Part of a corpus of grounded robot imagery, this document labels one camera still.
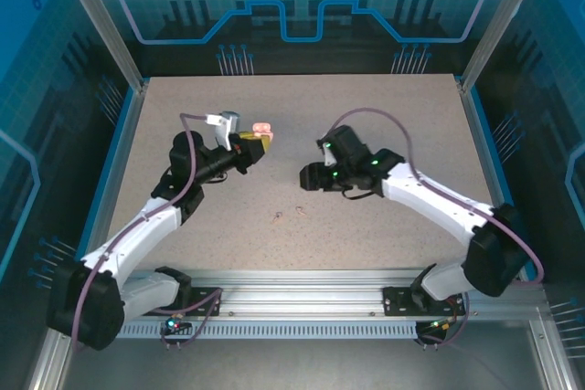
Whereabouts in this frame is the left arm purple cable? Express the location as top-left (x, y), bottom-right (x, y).
top-left (70, 111), bottom-right (211, 354)

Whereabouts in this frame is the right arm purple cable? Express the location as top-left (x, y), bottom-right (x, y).
top-left (328, 107), bottom-right (545, 287)

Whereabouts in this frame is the right gripper thin black cable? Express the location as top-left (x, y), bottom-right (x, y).
top-left (341, 186), bottom-right (371, 202)

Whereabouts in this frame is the grey metal bottom plate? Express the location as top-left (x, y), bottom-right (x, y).
top-left (58, 337), bottom-right (549, 390)

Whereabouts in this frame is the long aluminium base rail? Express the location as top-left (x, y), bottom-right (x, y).
top-left (58, 269), bottom-right (548, 321)

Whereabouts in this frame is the aluminium table side rail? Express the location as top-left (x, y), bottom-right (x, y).
top-left (77, 79), bottom-right (150, 284)

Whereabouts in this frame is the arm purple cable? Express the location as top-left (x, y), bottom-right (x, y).
top-left (328, 107), bottom-right (545, 287)
top-left (70, 111), bottom-right (211, 354)

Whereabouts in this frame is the pink earbud charging case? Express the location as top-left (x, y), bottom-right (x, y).
top-left (250, 121), bottom-right (276, 143)

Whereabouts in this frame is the aluminium frame post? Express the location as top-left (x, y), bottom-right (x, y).
top-left (49, 0), bottom-right (150, 92)
top-left (459, 0), bottom-right (549, 92)

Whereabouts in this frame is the slotted grey cable duct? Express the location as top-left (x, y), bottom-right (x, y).
top-left (71, 320), bottom-right (420, 340)

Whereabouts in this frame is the small LED connector board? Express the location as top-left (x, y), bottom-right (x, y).
top-left (429, 316), bottom-right (458, 334)
top-left (166, 314), bottom-right (191, 334)

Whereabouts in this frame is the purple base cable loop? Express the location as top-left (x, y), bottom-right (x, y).
top-left (413, 291), bottom-right (476, 353)
top-left (158, 287), bottom-right (225, 353)

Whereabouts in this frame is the blue table edge strip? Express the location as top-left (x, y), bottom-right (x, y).
top-left (68, 88), bottom-right (138, 284)
top-left (473, 88), bottom-right (516, 227)

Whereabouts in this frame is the short aluminium frame rail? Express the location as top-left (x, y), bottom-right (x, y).
top-left (527, 307), bottom-right (578, 390)
top-left (27, 330), bottom-right (77, 390)

